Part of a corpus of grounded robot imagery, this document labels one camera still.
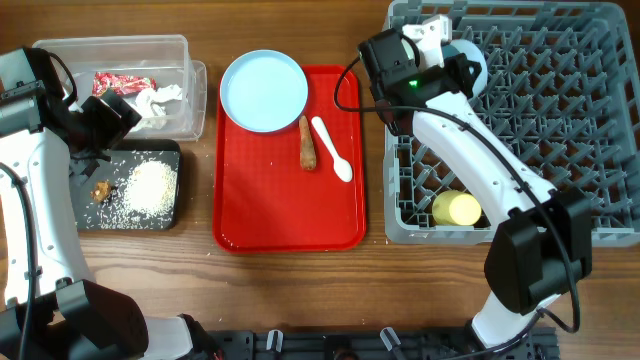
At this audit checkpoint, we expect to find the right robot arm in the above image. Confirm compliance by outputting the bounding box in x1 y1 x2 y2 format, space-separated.
357 25 592 351

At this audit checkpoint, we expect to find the white plastic spoon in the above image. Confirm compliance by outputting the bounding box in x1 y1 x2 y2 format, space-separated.
311 116 353 183

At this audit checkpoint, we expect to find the brown carrot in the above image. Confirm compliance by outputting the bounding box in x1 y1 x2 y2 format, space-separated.
298 115 317 171

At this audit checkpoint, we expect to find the black plastic tray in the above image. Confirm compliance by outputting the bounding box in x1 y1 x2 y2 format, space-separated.
69 139 182 231

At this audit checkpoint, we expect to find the white tissue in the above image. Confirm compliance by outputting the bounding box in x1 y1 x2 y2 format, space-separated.
127 84 182 132

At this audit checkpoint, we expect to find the white rice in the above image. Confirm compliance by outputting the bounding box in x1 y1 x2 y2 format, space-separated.
82 158 179 230

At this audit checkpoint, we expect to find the light blue bowl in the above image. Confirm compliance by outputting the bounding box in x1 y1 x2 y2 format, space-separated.
442 39 489 97

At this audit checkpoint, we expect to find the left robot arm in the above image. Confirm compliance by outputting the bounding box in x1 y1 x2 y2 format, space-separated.
1 47 225 359

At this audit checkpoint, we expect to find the red serving tray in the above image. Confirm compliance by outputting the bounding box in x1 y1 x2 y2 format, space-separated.
213 65 367 253

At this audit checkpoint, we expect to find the brown food scrap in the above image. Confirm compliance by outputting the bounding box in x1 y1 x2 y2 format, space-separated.
90 181 114 203

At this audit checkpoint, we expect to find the red snack wrapper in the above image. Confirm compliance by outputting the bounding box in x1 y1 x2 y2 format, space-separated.
92 72 157 97

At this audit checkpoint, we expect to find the clear plastic waste bin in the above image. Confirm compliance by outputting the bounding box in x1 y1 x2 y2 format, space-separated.
33 35 207 141

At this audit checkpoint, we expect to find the grey dishwasher rack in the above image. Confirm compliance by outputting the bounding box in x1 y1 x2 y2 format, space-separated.
385 1 639 247

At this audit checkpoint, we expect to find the large pale blue plate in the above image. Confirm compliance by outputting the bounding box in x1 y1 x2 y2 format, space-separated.
219 49 309 133

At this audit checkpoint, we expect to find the yellow plastic cup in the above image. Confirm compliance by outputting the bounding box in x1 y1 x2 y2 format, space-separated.
432 190 482 226

